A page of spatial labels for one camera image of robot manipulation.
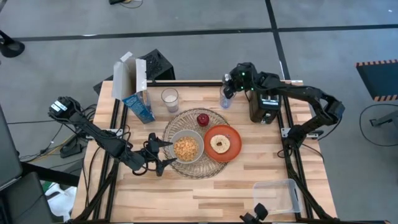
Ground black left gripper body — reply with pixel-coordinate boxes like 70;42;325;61
141;139;162;174

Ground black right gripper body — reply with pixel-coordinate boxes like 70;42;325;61
229;62;259;93

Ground clear plastic water bottle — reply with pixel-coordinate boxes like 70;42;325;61
219;74;234;110

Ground red apple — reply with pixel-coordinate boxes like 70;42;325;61
196;113;210;128

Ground blue cereal box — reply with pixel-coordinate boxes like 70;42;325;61
111;51;156;124

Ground toasted bagel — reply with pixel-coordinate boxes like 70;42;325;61
210;134;231;154

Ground round wicker placemat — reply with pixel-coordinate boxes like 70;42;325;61
162;107;233;180

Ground golden cereal flakes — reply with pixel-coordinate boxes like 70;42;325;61
173;136;200;162

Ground white ceramic bowl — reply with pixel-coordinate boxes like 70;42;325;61
169;129;205;165

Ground black toaster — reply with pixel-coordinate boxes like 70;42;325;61
248;88;283;124

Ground glass of milk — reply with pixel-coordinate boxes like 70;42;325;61
160;87;180;113

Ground orange plate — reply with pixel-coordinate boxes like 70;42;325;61
203;124;243;164

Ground black power adapter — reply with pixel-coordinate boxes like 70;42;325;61
60;135;87;159

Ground white plastic bag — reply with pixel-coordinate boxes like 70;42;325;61
45;183;77;222

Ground clear plastic container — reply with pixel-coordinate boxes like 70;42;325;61
252;179;303;215

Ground hazard-striped dark mat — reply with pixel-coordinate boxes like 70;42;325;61
355;58;398;102

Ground grey furniture leg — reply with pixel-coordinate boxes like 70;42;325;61
369;110;398;128

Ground black round stand base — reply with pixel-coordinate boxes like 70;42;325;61
0;29;25;58

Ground black aluminium table frame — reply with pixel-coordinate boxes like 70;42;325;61
71;80;386;224

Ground black floor cable loop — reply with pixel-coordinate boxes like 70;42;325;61
359;103;398;147

